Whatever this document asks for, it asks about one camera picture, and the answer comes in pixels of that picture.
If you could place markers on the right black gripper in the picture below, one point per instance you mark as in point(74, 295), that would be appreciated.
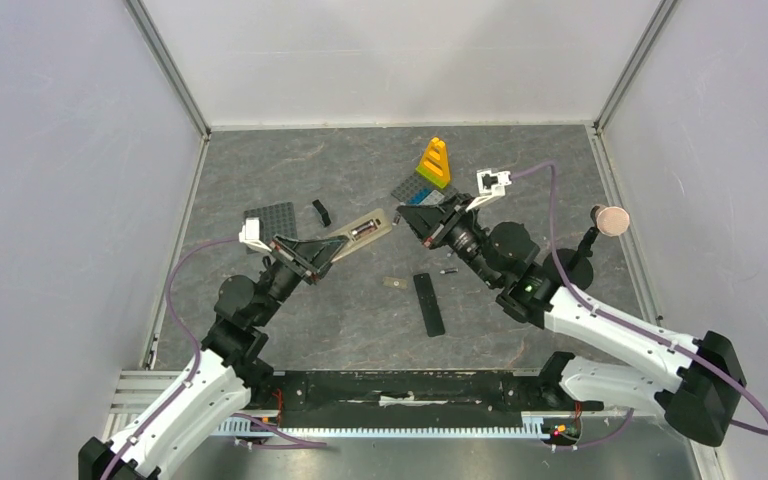
point(448, 220)

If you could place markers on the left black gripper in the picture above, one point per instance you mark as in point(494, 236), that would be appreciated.
point(317, 253)

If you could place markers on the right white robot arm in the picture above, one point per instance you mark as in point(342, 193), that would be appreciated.
point(693, 383)

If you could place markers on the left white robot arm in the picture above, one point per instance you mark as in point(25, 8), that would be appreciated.
point(222, 377)

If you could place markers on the black slim remote control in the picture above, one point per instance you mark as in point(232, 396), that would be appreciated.
point(428, 304)

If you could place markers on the grey blue lego plate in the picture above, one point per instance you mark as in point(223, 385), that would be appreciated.
point(417, 190)

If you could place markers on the small black plastic piece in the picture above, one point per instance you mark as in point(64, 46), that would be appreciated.
point(322, 212)

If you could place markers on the dark grey lego baseplate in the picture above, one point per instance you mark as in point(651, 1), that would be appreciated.
point(276, 219)

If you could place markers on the yellow green lego tower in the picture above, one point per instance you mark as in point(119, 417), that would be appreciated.
point(434, 163)

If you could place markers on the black microphone stand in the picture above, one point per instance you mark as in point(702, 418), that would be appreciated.
point(576, 263)

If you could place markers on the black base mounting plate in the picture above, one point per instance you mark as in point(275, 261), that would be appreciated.
point(354, 399)

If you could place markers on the beige foam microphone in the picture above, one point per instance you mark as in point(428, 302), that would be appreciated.
point(611, 221)

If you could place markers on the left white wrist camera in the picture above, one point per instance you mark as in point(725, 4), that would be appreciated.
point(250, 236)

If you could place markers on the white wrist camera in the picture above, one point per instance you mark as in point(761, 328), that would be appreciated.
point(491, 187)
point(250, 236)

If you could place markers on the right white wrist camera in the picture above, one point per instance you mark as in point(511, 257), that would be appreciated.
point(491, 187)

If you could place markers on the white slotted cable duct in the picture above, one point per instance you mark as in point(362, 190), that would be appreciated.
point(531, 428)

